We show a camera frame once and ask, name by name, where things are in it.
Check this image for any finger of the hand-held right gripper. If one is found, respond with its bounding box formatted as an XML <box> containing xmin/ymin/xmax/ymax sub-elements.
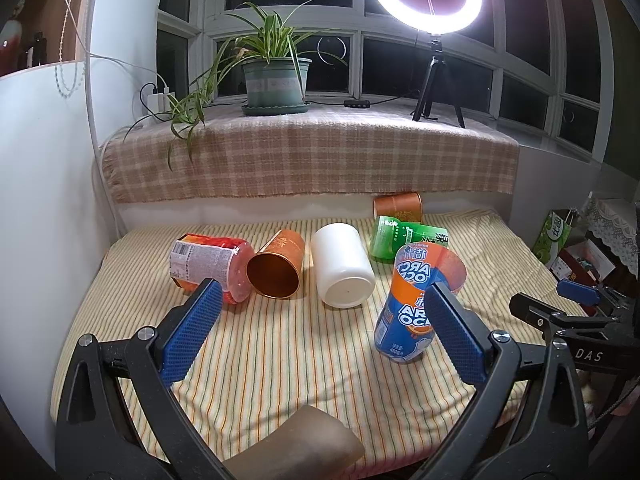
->
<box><xmin>509</xmin><ymin>292</ymin><xmax>573</xmax><ymax>345</ymax></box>
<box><xmin>556</xmin><ymin>279</ymin><xmax>608</xmax><ymax>307</ymax></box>

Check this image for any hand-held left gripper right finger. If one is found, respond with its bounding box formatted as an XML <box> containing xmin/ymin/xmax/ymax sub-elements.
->
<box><xmin>410</xmin><ymin>282</ymin><xmax>591</xmax><ymax>480</ymax></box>

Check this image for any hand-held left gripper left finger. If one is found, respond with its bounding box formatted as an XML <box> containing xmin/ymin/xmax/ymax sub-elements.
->
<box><xmin>55</xmin><ymin>279</ymin><xmax>236</xmax><ymax>480</ymax></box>

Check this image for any blue and orange cup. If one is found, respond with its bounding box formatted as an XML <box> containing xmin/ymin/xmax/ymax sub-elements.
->
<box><xmin>375</xmin><ymin>242</ymin><xmax>468</xmax><ymax>364</ymax></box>

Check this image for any red cup with white label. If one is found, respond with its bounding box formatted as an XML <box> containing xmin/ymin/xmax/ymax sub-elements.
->
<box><xmin>170</xmin><ymin>233</ymin><xmax>256</xmax><ymax>306</ymax></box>

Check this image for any open orange metallic cup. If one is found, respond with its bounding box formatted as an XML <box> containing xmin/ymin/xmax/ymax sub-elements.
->
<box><xmin>246</xmin><ymin>230</ymin><xmax>306</xmax><ymax>300</ymax></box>

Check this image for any closed orange tin cup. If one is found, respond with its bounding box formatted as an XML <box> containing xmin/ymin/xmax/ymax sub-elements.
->
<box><xmin>373</xmin><ymin>192</ymin><xmax>425</xmax><ymax>225</ymax></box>

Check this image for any red box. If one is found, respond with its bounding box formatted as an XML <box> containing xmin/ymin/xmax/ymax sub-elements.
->
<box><xmin>554</xmin><ymin>239</ymin><xmax>617</xmax><ymax>282</ymax></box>

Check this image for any green paper bag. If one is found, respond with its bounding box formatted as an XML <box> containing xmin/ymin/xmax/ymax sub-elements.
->
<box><xmin>532</xmin><ymin>210</ymin><xmax>576</xmax><ymax>269</ymax></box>

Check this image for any white lace cloth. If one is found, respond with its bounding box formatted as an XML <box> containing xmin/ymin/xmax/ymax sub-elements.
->
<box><xmin>584</xmin><ymin>198</ymin><xmax>640</xmax><ymax>281</ymax></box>

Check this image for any green drink bottle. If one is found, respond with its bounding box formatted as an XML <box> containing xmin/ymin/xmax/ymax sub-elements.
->
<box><xmin>370</xmin><ymin>216</ymin><xmax>451</xmax><ymax>264</ymax></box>

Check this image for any brown cardboard piece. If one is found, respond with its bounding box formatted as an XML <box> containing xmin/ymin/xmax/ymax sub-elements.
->
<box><xmin>222</xmin><ymin>405</ymin><xmax>365</xmax><ymax>480</ymax></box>

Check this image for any plaid cloth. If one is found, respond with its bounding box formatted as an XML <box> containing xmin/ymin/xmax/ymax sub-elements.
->
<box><xmin>102</xmin><ymin>107</ymin><xmax>521</xmax><ymax>204</ymax></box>

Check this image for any white power adapter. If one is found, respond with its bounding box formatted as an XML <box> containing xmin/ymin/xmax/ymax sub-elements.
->
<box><xmin>140</xmin><ymin>82</ymin><xmax>177</xmax><ymax>114</ymax></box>

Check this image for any green pot saucer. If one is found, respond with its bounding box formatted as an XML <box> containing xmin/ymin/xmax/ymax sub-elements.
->
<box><xmin>241</xmin><ymin>102</ymin><xmax>311</xmax><ymax>117</ymax></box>

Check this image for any black tripod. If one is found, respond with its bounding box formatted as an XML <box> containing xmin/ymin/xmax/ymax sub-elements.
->
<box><xmin>412</xmin><ymin>37</ymin><xmax>466</xmax><ymax>130</ymax></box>

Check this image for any green flower pot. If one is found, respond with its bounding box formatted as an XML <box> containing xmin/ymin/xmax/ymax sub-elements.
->
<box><xmin>241</xmin><ymin>56</ymin><xmax>313</xmax><ymax>109</ymax></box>

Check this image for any spider plant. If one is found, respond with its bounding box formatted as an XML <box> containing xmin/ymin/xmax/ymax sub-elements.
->
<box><xmin>125</xmin><ymin>0</ymin><xmax>351</xmax><ymax>172</ymax></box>

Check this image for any white cable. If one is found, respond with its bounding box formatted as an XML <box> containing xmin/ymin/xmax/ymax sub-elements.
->
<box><xmin>49</xmin><ymin>0</ymin><xmax>166</xmax><ymax>92</ymax></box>

